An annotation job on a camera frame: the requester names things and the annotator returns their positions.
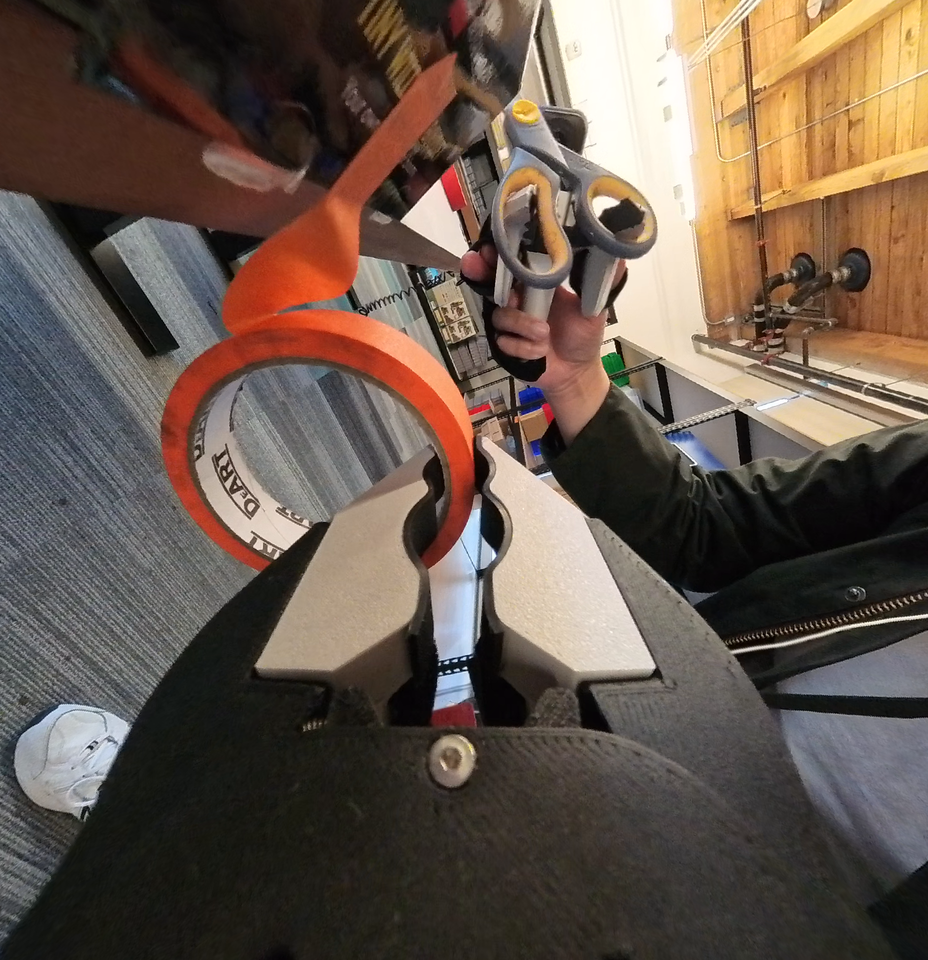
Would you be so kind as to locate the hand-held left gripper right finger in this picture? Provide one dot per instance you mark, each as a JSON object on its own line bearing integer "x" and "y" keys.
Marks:
{"x": 569, "y": 600}

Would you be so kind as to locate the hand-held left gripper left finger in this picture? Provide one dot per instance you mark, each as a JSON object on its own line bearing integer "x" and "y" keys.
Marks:
{"x": 344, "y": 600}

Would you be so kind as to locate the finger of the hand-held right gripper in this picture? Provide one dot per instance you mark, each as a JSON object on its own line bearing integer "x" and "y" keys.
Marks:
{"x": 600, "y": 289}
{"x": 535, "y": 300}

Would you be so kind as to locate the orange tape roll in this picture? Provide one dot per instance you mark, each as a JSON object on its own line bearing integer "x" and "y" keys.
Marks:
{"x": 321, "y": 337}

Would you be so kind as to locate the black lego flower box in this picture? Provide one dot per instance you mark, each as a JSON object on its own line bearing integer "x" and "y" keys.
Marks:
{"x": 344, "y": 75}

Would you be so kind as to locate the person's right forearm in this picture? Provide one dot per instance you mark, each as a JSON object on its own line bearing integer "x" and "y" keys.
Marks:
{"x": 696, "y": 510}

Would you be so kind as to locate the person's right hand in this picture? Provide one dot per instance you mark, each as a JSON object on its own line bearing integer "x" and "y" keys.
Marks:
{"x": 584, "y": 360}

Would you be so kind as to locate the person's white sneaker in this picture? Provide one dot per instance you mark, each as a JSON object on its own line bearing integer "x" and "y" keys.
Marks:
{"x": 66, "y": 757}

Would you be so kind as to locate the black table leg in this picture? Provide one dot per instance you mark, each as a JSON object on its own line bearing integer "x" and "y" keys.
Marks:
{"x": 134, "y": 285}

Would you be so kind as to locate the black wall pipes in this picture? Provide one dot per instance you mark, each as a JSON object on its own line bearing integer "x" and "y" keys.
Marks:
{"x": 809, "y": 289}

